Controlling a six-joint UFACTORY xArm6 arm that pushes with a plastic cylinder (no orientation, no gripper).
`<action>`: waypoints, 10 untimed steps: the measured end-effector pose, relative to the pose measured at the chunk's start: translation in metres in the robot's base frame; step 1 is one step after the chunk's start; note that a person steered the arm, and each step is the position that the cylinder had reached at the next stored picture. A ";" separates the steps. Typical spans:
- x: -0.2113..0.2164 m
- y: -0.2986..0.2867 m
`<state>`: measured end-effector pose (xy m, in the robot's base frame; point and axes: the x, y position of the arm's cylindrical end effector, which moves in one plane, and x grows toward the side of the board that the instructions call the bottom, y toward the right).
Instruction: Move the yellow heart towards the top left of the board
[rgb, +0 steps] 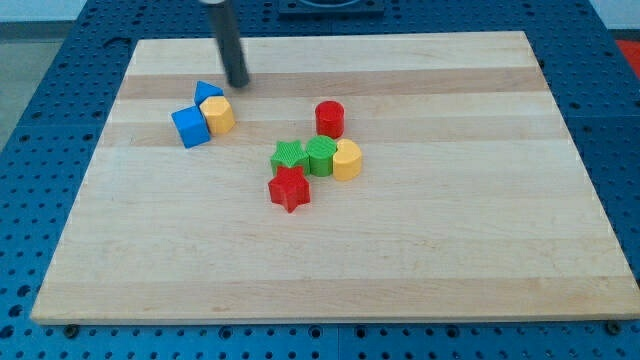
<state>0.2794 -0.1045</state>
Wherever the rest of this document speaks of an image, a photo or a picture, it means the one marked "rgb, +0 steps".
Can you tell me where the yellow heart block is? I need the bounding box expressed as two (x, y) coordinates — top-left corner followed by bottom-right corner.
(333, 138), (362, 181)

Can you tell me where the light wooden board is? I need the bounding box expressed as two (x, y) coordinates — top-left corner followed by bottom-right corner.
(31, 31), (639, 325)

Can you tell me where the green cylinder block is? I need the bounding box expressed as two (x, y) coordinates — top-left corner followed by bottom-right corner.
(306, 135), (337, 177)

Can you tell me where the red star block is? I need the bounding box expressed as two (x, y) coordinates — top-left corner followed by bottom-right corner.
(268, 166), (311, 213)

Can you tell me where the green star block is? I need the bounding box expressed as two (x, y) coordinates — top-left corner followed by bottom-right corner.
(270, 140), (310, 175)

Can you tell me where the red cylinder block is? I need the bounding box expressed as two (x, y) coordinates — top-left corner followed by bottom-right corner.
(315, 100), (345, 139)

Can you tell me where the yellow hexagon block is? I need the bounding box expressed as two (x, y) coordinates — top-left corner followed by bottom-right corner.
(199, 96), (236, 135)

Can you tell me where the blue cube block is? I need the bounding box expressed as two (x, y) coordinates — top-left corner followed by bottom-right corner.
(171, 106), (211, 148)

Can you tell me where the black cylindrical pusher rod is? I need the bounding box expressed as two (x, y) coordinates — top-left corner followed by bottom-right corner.
(200, 0), (250, 89)

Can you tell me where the blue triangle block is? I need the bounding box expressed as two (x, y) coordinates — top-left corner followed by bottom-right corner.
(194, 81), (224, 106)

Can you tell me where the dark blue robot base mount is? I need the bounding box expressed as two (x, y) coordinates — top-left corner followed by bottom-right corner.
(276, 0), (385, 16)

